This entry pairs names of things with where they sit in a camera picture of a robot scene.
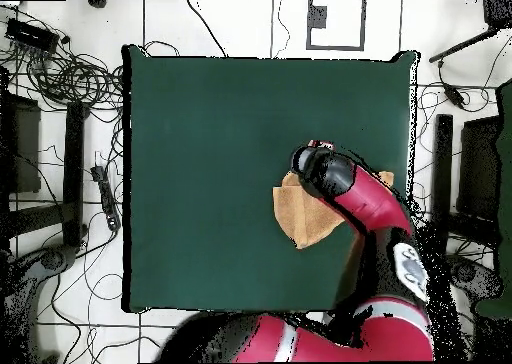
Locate black tripod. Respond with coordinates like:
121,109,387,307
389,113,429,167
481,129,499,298
428,0,512,64

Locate black stand bar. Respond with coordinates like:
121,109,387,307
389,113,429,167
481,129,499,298
62,101,91,249
433,113,454,217

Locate dark box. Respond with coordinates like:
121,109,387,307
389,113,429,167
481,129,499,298
0,93,42,195
457,115,501,221

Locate grey stand base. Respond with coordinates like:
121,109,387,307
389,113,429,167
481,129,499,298
451,255,504,301
0,243,81,363

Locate dark green tablecloth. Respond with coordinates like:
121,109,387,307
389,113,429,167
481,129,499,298
122,45,419,314

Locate black network switch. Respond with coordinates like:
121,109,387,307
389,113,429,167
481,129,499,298
4,18,61,54

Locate grey square frame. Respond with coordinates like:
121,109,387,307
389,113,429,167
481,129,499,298
306,0,367,52

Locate orange terry towel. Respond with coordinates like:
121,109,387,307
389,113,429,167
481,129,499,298
272,170,396,250

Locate tangled black cables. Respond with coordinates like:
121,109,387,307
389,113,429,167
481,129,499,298
0,3,125,115

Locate long black cable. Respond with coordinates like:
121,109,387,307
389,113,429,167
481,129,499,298
185,0,229,58

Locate black power adapter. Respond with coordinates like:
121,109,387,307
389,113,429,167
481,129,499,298
437,59,467,110

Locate black power strip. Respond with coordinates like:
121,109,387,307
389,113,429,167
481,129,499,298
90,164,122,232

